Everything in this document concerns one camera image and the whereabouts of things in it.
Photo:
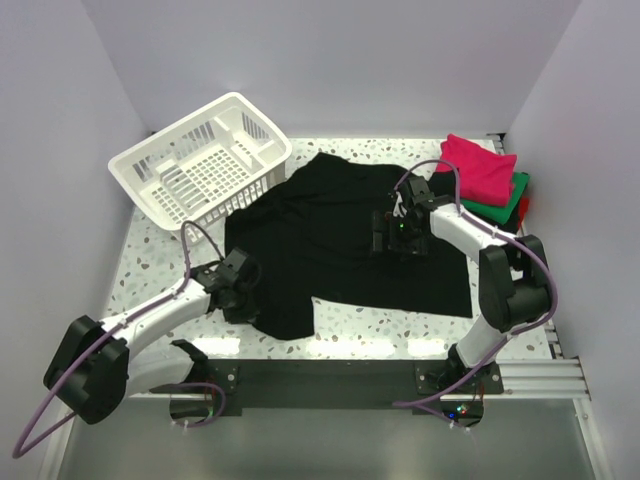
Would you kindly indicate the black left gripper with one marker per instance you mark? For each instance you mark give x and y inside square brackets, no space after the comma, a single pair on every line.
[245,314]

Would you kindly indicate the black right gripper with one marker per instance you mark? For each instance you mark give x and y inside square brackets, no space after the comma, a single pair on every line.
[385,222]

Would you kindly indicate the black t shirt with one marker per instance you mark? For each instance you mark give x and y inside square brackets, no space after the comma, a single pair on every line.
[312,236]

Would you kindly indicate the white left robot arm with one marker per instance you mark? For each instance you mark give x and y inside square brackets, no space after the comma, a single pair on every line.
[98,362]

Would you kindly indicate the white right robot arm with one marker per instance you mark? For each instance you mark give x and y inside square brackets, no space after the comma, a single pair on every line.
[514,285]

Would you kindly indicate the green folded t shirt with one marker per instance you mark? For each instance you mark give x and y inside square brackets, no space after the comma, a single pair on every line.
[498,214]

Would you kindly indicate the pink folded t shirt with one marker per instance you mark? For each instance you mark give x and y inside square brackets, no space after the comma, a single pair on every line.
[485,176]

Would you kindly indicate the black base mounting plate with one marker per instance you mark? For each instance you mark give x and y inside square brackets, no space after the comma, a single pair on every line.
[238,385]

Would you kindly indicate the white plastic laundry basket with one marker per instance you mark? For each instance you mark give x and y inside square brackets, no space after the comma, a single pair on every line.
[203,167]

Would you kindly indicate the red folded t shirt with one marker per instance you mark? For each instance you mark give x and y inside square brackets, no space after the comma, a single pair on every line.
[523,207]

